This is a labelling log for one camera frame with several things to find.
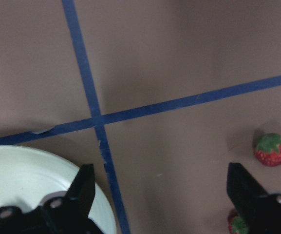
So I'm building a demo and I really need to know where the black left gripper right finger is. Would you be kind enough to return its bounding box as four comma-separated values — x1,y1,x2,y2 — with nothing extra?
226,162,281,234

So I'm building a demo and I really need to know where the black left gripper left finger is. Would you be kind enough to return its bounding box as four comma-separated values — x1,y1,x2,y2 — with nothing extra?
0,164,101,234

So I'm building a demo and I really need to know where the strawberry of pair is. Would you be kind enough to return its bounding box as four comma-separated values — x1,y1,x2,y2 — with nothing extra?
253,133,281,167

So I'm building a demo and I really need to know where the light green plate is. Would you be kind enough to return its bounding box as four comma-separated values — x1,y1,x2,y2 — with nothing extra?
0,146,117,234

